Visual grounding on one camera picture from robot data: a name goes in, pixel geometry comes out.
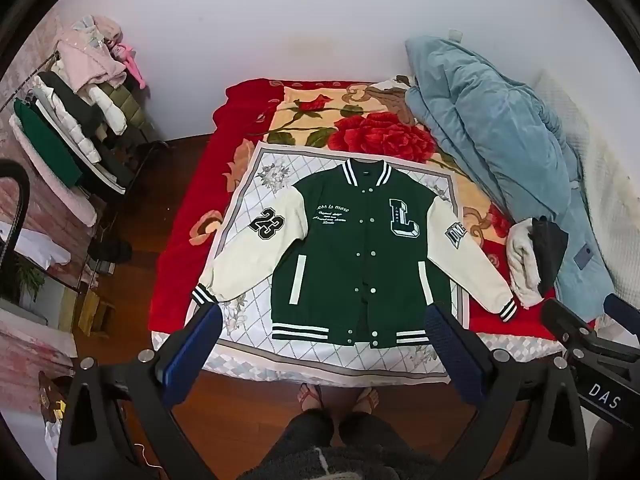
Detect metal clothes rack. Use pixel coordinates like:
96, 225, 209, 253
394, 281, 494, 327
0, 52, 171, 211

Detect black cable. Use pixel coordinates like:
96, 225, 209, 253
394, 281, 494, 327
0, 159, 32, 301

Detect person's right foot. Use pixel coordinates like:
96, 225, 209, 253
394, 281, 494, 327
350, 386, 376, 416

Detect pink clothing pile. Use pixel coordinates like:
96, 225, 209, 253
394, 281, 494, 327
52, 16, 150, 92

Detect white fluffy towel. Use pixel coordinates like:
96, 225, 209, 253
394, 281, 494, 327
506, 220, 547, 309

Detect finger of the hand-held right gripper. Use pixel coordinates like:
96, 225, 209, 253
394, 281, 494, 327
541, 299, 598, 356
602, 292, 640, 348

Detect black cloth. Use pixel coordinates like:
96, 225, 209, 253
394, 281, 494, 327
531, 216, 571, 297

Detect red floral blanket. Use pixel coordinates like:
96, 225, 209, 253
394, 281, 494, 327
150, 78, 557, 337

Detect person's foot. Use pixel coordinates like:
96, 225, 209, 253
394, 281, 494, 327
297, 382, 326, 413
350, 386, 376, 416

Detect wooden stool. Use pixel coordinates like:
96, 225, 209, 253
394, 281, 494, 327
72, 292, 117, 336

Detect white diamond-pattern sheet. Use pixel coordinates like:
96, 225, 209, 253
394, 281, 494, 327
150, 142, 501, 387

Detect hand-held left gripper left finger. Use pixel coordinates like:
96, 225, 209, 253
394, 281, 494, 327
56, 304, 223, 480

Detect light blue quilt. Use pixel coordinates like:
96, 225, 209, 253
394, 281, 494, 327
405, 36, 621, 317

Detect green potted plant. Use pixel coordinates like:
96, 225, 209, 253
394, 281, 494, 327
12, 260, 48, 308

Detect brown printed bag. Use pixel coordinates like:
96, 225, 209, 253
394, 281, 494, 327
39, 371, 68, 423

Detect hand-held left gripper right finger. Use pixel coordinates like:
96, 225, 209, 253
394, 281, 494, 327
424, 302, 598, 480

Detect person's dark trousers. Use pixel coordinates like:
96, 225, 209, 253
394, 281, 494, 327
260, 411, 451, 480

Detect green and cream varsity jacket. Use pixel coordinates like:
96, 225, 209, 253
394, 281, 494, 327
191, 158, 518, 348

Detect person's left foot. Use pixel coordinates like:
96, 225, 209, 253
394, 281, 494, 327
297, 382, 326, 413

